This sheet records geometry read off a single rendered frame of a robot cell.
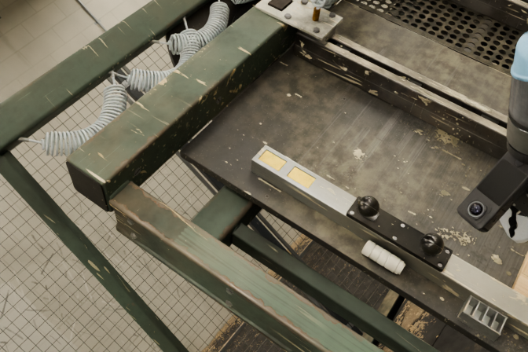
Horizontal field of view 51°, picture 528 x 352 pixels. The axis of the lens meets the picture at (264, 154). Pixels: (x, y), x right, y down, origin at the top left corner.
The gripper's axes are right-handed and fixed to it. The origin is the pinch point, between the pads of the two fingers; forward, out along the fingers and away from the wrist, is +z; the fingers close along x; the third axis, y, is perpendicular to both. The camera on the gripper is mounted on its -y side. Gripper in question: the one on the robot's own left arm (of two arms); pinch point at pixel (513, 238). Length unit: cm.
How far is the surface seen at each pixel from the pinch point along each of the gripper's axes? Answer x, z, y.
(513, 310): -2.2, 19.2, -0.3
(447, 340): 71, 228, 55
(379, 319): 11.8, 21.5, -18.4
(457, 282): 6.3, 16.1, -4.7
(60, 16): 527, 167, -18
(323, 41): 65, 0, 11
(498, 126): 27.0, 14.3, 27.7
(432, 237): 8.9, 2.3, -7.7
